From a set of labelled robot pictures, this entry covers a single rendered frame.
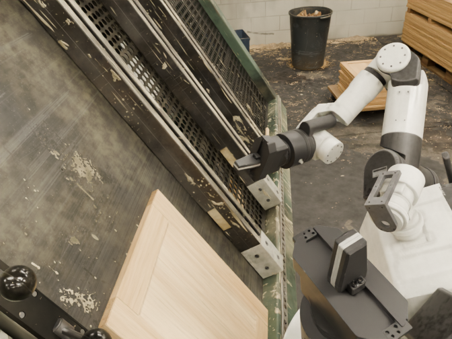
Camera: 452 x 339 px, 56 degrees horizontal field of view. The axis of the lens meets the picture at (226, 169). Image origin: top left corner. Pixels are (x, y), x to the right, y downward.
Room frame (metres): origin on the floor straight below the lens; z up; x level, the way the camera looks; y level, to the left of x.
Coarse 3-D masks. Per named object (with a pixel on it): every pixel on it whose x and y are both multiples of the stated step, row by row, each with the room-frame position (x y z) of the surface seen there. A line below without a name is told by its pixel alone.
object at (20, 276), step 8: (0, 272) 0.38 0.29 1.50; (8, 272) 0.32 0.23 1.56; (16, 272) 0.32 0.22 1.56; (24, 272) 0.32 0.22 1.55; (32, 272) 0.33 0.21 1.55; (0, 280) 0.31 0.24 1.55; (8, 280) 0.31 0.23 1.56; (16, 280) 0.31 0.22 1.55; (24, 280) 0.32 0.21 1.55; (32, 280) 0.32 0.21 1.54; (0, 288) 0.31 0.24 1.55; (8, 288) 0.31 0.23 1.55; (16, 288) 0.31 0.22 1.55; (24, 288) 0.31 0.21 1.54; (32, 288) 0.32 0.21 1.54; (8, 296) 0.30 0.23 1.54; (16, 296) 0.30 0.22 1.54; (24, 296) 0.31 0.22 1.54
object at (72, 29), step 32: (32, 0) 0.97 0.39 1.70; (64, 0) 1.00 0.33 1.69; (64, 32) 0.96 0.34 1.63; (96, 32) 1.00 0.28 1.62; (96, 64) 0.95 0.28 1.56; (128, 96) 0.94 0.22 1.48; (160, 128) 0.94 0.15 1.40; (160, 160) 0.94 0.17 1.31; (192, 160) 0.93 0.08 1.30; (192, 192) 0.93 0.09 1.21; (224, 192) 0.96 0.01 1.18; (256, 256) 0.91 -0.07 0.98
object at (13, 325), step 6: (0, 312) 0.36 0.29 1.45; (0, 318) 0.36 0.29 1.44; (6, 318) 0.36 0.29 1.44; (0, 324) 0.36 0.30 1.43; (6, 324) 0.36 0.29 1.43; (12, 324) 0.36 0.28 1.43; (18, 324) 0.36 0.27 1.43; (6, 330) 0.36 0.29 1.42; (12, 330) 0.36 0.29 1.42; (18, 330) 0.36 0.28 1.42; (24, 330) 0.36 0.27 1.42; (12, 336) 0.36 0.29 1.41; (18, 336) 0.36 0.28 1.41; (24, 336) 0.36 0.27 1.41; (30, 336) 0.35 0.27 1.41
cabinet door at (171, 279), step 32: (160, 192) 0.81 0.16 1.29; (160, 224) 0.73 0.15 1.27; (128, 256) 0.60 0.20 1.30; (160, 256) 0.66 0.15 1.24; (192, 256) 0.73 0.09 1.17; (128, 288) 0.53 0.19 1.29; (160, 288) 0.59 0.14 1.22; (192, 288) 0.65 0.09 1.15; (224, 288) 0.73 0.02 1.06; (128, 320) 0.48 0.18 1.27; (160, 320) 0.53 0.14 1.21; (192, 320) 0.58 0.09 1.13; (224, 320) 0.64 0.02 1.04; (256, 320) 0.72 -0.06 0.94
